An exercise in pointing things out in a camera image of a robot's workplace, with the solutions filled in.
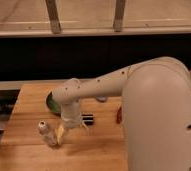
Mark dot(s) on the right metal window post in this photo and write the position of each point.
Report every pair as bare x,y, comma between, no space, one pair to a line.
119,15

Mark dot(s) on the metal window post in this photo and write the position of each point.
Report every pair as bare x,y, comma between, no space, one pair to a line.
53,16
119,15

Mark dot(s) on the black rectangular block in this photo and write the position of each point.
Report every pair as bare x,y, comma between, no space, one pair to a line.
88,119

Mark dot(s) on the left metal window post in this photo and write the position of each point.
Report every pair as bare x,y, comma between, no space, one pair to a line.
53,16

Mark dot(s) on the green plate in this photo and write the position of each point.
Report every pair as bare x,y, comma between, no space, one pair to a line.
52,105

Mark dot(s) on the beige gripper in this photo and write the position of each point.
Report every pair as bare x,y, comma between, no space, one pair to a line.
70,120

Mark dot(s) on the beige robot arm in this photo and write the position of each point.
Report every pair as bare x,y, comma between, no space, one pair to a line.
156,111

